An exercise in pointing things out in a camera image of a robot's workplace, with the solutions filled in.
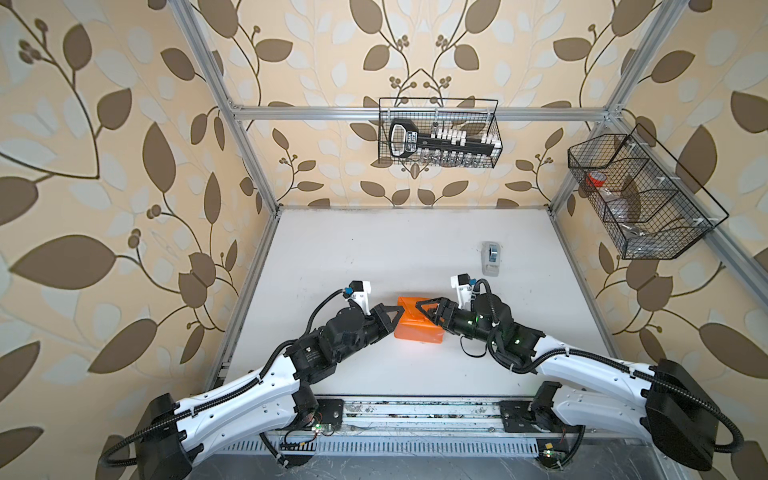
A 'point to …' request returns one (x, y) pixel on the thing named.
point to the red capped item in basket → (596, 178)
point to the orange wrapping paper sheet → (414, 325)
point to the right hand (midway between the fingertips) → (421, 312)
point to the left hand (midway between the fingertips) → (409, 309)
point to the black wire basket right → (650, 206)
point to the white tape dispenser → (491, 258)
